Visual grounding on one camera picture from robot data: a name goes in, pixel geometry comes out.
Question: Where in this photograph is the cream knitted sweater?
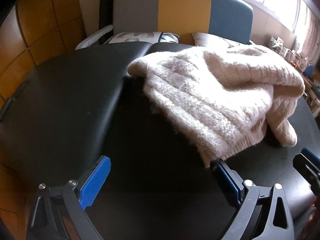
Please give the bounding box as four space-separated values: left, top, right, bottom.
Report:
127 45 305 165

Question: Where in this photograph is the wooden side table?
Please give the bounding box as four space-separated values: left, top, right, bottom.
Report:
268 36 319 118

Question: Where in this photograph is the pink curtain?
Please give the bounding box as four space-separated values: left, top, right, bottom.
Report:
293 0 319 62

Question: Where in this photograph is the deer print pillow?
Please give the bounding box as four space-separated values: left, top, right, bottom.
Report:
191 33 241 48

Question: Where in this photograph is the geometric pattern pillow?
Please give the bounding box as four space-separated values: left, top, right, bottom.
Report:
106 32 180 44

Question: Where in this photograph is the wooden wardrobe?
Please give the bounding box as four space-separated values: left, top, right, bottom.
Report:
1 0 86 105

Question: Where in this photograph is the tricolour sofa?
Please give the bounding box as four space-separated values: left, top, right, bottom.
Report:
77 0 253 49

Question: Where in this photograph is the black rolled mat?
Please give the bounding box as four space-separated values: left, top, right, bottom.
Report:
99 0 114 30

